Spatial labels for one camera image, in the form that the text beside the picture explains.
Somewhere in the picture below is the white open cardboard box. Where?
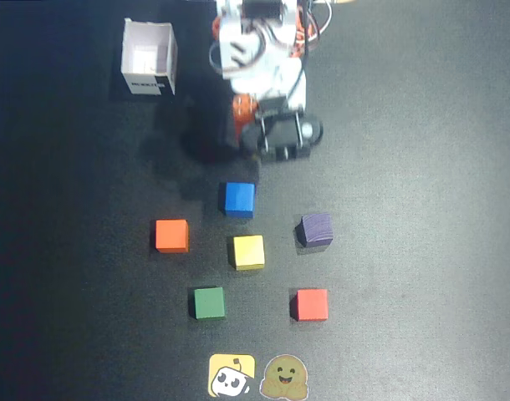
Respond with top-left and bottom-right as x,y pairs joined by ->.
120,17 -> 180,97

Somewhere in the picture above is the yellow wooden cube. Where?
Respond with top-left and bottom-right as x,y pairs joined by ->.
227,234 -> 266,272

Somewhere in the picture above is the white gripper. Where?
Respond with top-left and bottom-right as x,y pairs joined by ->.
229,56 -> 309,146

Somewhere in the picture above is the hugging face emoji sticker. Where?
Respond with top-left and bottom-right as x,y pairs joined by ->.
259,353 -> 309,398

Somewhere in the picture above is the yellow robot face sticker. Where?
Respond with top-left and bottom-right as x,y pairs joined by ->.
207,353 -> 256,398

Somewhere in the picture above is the purple wooden cube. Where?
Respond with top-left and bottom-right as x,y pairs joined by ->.
295,212 -> 334,248

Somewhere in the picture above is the black felt mat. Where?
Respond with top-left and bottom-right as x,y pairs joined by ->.
0,0 -> 510,401

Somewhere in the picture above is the orange wooden cube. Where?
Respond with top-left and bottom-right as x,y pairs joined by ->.
155,219 -> 190,254

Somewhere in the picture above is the green wooden cube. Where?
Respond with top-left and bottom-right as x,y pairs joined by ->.
191,286 -> 227,321

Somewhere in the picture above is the black camera cable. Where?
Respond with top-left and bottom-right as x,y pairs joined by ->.
286,62 -> 309,109

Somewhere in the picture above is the red wooden cube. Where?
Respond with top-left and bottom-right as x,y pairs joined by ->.
290,287 -> 329,322

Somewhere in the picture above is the white servo cable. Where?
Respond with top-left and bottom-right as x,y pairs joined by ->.
305,0 -> 334,50

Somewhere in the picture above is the blue wooden cube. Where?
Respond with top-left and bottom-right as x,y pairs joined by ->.
219,181 -> 256,219

